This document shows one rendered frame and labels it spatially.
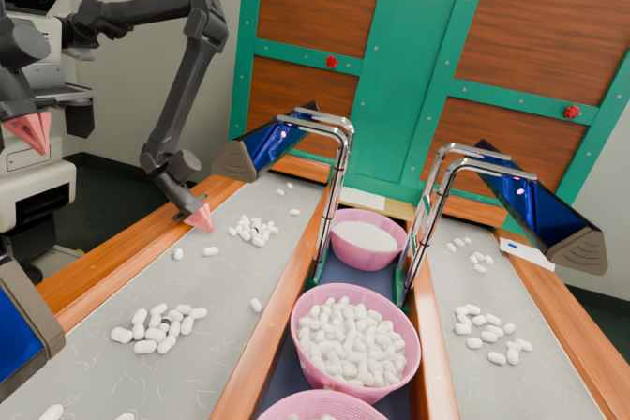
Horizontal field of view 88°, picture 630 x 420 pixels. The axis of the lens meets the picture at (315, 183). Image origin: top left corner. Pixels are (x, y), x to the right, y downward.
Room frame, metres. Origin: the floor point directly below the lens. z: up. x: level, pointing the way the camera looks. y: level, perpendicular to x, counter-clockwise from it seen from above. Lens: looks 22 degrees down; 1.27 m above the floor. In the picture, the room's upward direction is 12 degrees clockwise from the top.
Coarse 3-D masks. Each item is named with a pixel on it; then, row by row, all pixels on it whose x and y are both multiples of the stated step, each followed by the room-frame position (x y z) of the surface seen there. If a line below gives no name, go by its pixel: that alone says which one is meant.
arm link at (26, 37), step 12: (0, 24) 0.55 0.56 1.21; (12, 24) 0.55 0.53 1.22; (24, 24) 0.57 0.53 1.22; (0, 36) 0.55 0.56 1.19; (12, 36) 0.54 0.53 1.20; (24, 36) 0.56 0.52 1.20; (36, 36) 0.58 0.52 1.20; (0, 48) 0.54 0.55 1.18; (12, 48) 0.54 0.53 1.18; (24, 48) 0.54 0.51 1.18; (36, 48) 0.56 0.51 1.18; (48, 48) 0.59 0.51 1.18; (0, 60) 0.55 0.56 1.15; (12, 60) 0.55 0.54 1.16; (24, 60) 0.55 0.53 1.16; (36, 60) 0.56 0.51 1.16
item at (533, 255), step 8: (504, 240) 1.08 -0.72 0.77; (504, 248) 1.01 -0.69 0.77; (512, 248) 1.02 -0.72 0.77; (520, 248) 1.03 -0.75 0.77; (528, 248) 1.04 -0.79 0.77; (520, 256) 0.98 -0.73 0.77; (528, 256) 0.99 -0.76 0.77; (536, 256) 1.00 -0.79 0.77; (544, 256) 1.01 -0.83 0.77; (544, 264) 0.95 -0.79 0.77; (552, 264) 0.96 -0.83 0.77
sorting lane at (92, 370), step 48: (240, 192) 1.08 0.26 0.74; (288, 192) 1.17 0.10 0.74; (192, 240) 0.74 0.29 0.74; (240, 240) 0.78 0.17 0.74; (288, 240) 0.83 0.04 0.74; (144, 288) 0.54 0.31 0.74; (192, 288) 0.56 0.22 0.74; (240, 288) 0.59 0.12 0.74; (96, 336) 0.40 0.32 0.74; (144, 336) 0.42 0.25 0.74; (192, 336) 0.44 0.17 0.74; (240, 336) 0.47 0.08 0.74; (48, 384) 0.31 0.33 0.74; (96, 384) 0.33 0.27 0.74; (144, 384) 0.34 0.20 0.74; (192, 384) 0.35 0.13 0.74
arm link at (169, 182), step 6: (168, 168) 0.78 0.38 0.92; (162, 174) 0.77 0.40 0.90; (168, 174) 0.78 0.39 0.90; (156, 180) 0.77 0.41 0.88; (162, 180) 0.77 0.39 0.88; (168, 180) 0.77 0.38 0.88; (174, 180) 0.78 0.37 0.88; (162, 186) 0.76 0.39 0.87; (168, 186) 0.77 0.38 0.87; (174, 186) 0.77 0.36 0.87; (180, 186) 0.79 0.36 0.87; (168, 192) 0.76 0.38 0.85
